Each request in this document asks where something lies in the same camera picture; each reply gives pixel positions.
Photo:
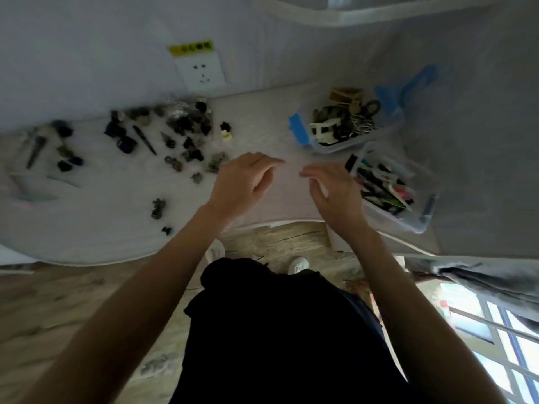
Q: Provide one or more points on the window with white frame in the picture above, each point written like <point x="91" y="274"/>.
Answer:
<point x="497" y="344"/>

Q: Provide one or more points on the small black claw clip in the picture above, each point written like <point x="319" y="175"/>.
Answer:
<point x="166" y="230"/>

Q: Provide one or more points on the scatter of dark claw clips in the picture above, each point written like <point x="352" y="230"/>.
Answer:
<point x="187" y="130"/>

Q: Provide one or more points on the cluster of small black clips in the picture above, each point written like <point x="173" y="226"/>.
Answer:
<point x="67" y="151"/>

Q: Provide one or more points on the clear rectangular storage box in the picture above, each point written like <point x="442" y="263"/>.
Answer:
<point x="421" y="193"/>

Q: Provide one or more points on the long grey hair clip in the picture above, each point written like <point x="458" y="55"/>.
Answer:
<point x="36" y="151"/>

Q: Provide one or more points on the person's left forearm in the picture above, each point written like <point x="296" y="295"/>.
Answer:
<point x="126" y="307"/>

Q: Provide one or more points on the grey patterned claw clip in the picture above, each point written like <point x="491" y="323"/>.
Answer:
<point x="158" y="209"/>

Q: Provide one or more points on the long black barrette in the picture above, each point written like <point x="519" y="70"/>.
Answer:
<point x="144" y="140"/>

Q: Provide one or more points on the person's right forearm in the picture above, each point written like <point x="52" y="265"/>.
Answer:
<point x="421" y="323"/>

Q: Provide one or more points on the person's right thumb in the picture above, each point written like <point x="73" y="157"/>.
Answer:
<point x="318" y="195"/>

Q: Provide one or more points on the pile of assorted hair accessories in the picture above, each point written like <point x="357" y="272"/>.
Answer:
<point x="345" y="117"/>

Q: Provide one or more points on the white shoe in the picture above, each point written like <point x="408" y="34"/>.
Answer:
<point x="215" y="253"/>
<point x="298" y="265"/>

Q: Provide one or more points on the person's black clothing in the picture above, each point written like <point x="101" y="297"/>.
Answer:
<point x="286" y="340"/>

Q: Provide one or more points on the yellow label strip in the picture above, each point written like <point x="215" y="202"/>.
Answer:
<point x="191" y="49"/>

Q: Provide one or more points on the grey curtain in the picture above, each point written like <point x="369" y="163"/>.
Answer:
<point x="492" y="281"/>

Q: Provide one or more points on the cream and black claw clip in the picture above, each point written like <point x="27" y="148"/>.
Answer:
<point x="226" y="132"/>

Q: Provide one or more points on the pile of colourful hair clips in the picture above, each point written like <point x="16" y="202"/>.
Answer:
<point x="385" y="187"/>

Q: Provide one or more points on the person's left thumb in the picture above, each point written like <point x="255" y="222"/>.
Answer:
<point x="263" y="180"/>

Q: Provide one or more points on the white wall socket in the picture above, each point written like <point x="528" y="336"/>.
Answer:
<point x="201" y="73"/>

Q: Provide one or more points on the clear storage box blue clasps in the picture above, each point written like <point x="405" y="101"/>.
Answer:
<point x="379" y="132"/>

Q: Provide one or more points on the clear plastic packaging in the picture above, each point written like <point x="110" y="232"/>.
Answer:
<point x="33" y="193"/>

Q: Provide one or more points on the person's left hand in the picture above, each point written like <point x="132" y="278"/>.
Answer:
<point x="236" y="185"/>

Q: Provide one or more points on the person's right hand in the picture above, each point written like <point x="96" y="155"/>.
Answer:
<point x="341" y="201"/>

